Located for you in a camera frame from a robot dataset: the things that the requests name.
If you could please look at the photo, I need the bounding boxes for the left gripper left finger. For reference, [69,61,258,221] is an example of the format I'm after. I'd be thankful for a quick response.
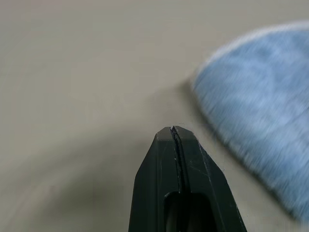
[128,126,182,232]

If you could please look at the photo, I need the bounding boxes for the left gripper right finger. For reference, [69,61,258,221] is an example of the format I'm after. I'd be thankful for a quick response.
[173,125,247,232]

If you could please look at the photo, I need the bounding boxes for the light blue cloth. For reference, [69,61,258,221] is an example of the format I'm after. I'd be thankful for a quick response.
[190,20,309,224]

